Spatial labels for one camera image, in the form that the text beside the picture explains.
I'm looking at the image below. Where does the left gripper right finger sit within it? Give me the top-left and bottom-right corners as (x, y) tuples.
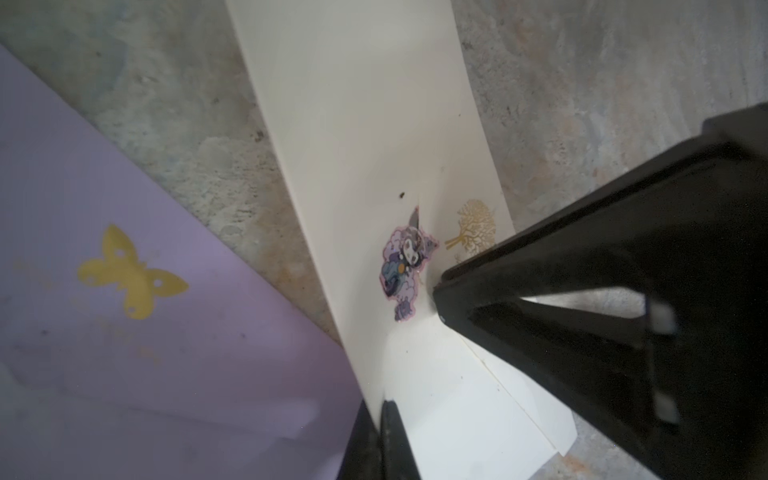
(433, 104), (767, 479)

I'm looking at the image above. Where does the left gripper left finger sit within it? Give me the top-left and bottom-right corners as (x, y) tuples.
(337, 400), (421, 480)

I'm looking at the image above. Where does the purple envelope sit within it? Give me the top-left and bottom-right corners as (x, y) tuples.
(1, 51), (361, 479)

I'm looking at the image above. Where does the cream envelope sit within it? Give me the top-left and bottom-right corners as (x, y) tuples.
(228, 1), (576, 479)

